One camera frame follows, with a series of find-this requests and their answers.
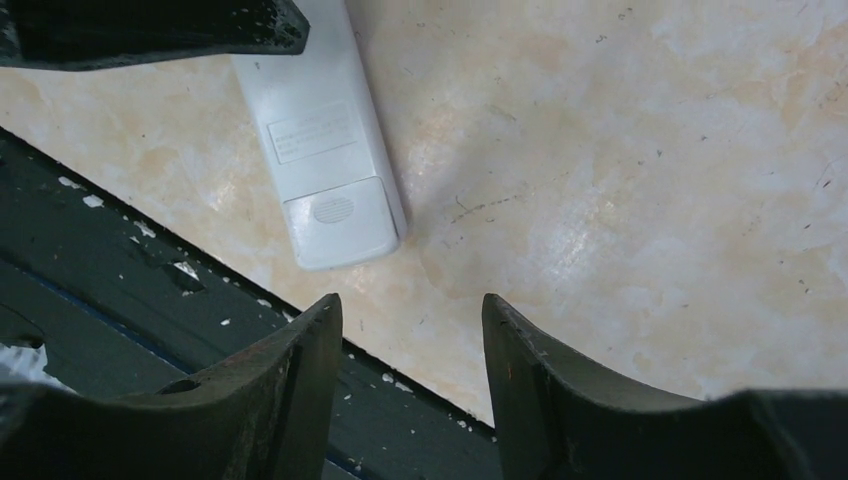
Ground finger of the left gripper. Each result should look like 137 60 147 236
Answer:
1 0 310 71

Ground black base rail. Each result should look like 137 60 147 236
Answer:
1 131 502 479

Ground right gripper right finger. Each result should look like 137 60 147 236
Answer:
481 294 847 479

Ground white battery cover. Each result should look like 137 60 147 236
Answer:
283 177 401 271

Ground white remote control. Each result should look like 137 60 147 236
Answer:
232 1 407 246

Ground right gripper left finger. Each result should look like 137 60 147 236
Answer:
1 294 343 479

